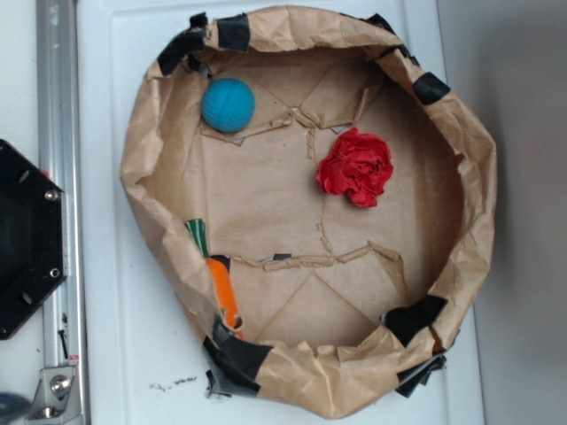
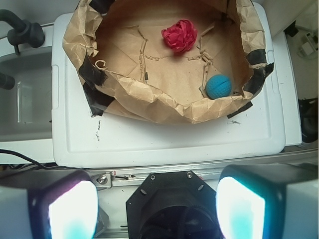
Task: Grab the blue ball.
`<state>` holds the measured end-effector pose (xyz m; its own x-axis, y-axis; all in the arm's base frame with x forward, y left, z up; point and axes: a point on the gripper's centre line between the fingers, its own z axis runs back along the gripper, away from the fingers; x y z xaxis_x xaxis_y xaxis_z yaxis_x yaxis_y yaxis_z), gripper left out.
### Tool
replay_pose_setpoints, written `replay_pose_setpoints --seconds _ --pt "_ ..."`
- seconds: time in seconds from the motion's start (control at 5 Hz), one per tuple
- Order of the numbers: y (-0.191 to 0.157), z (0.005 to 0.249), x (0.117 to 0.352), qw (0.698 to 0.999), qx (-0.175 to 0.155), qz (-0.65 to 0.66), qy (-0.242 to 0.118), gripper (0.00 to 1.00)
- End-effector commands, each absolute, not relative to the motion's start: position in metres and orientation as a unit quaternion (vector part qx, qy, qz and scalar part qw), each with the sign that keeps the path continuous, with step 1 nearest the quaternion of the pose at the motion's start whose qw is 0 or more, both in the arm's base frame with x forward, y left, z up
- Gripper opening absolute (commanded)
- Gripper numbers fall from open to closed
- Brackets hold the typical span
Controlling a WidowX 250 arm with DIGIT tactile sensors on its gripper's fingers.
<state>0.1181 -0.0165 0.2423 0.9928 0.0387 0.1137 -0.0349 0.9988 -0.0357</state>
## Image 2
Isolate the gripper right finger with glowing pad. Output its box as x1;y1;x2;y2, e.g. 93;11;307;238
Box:
216;163;319;239

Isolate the blue dimpled ball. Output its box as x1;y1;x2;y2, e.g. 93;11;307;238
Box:
205;75;232;99

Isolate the crumpled red paper ball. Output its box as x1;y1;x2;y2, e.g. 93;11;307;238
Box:
161;19;198;53

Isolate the white plastic bin lid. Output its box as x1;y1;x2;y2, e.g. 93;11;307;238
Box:
52;13;286;168

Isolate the brown paper bag container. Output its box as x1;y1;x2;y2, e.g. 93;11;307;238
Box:
63;0;274;124

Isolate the white power adapter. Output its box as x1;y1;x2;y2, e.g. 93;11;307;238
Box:
300;32;317;57

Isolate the black octagonal mount plate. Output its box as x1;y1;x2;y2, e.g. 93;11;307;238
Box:
126;171;223;239

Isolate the black cable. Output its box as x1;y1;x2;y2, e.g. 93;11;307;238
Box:
0;148;68;171

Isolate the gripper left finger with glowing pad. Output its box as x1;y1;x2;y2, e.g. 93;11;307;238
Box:
0;169;99;239

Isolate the white sink basin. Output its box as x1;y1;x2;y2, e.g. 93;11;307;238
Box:
0;47;52;142

